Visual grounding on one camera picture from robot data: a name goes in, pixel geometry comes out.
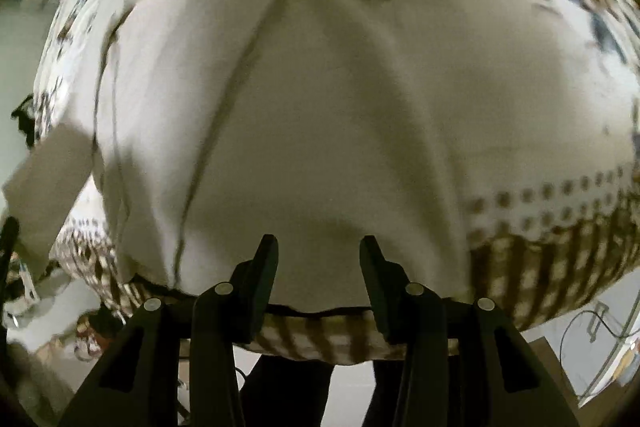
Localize grey long sleeve shirt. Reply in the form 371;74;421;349
3;0;471;312

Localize black clothes pile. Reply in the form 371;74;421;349
11;94;36;148

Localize floral bed quilt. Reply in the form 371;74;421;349
36;0;639;365

